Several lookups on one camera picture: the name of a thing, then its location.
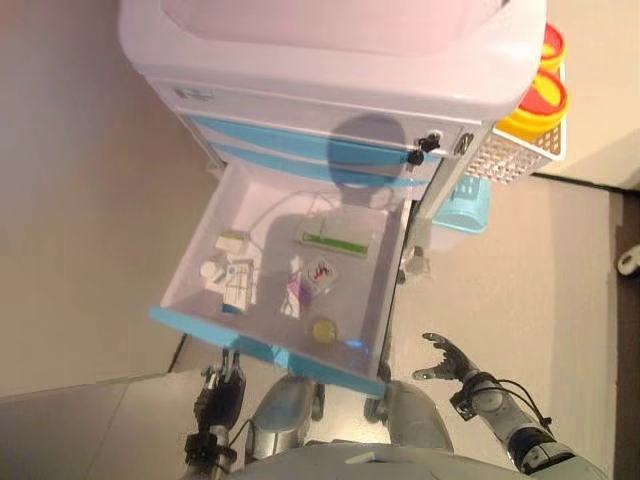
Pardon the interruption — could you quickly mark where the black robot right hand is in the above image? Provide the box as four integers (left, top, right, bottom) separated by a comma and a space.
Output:
412, 332, 475, 386

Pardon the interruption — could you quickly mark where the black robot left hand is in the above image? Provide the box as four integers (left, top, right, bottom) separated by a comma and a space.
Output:
193, 348, 249, 427

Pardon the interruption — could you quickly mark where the clear bottle of yellow capsules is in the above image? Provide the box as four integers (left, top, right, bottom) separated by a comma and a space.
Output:
312, 317, 341, 346

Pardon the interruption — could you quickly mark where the white drawer with blue front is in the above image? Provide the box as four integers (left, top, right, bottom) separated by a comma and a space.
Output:
148, 163, 416, 399

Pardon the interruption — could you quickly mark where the blue and white medicine box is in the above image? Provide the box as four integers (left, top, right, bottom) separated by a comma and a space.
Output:
219, 262, 257, 314

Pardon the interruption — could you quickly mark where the purple medicine packet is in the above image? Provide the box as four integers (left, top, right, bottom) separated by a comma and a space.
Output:
284, 272, 309, 316

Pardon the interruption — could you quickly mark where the green and white medicine box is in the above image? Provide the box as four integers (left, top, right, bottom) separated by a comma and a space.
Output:
294, 209, 376, 259

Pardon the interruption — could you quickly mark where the blue striped cart drawer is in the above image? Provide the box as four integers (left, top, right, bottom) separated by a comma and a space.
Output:
179, 107, 441, 156
214, 137, 431, 189

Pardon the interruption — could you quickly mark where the grey robot right leg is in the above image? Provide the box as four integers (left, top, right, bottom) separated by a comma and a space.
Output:
387, 382, 454, 451

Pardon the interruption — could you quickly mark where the grey robot leg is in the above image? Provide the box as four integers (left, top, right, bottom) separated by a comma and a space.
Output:
387, 382, 454, 451
247, 377, 326, 456

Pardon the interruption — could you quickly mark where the grey robot left leg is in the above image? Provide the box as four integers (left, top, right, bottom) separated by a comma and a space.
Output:
247, 377, 326, 456

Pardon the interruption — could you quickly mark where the grey robot torso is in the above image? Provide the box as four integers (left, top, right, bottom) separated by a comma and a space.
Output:
232, 439, 640, 480

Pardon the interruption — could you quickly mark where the grey cart caster wheel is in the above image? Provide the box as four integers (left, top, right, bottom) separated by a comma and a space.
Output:
399, 244, 431, 281

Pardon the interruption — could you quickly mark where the small white pill bottle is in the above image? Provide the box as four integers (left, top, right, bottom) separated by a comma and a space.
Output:
199, 262, 222, 290

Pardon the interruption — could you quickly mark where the small green white box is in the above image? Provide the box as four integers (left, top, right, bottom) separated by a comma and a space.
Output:
217, 229, 249, 254

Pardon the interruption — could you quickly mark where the light blue plastic bin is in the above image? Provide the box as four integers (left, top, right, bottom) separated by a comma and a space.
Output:
432, 174, 491, 235

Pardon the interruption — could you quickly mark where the pink box with red motorcyclist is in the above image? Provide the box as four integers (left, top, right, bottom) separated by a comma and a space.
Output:
299, 254, 346, 296

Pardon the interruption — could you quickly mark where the white bed caster wheel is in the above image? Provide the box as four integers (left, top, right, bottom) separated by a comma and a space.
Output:
617, 244, 640, 275

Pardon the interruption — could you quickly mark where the yellow sharps container red lid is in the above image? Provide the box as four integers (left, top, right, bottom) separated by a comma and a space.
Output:
542, 23, 567, 71
497, 67, 570, 139

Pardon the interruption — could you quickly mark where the white medical cart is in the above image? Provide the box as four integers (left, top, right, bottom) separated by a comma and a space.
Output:
117, 0, 546, 416

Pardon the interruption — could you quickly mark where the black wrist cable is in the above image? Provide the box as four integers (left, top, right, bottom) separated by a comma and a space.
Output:
492, 378, 554, 431

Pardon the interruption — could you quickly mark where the white cable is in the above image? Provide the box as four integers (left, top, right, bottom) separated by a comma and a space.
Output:
248, 192, 321, 241

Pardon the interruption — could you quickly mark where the white wire basket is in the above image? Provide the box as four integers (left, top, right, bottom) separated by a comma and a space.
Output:
467, 59, 569, 186

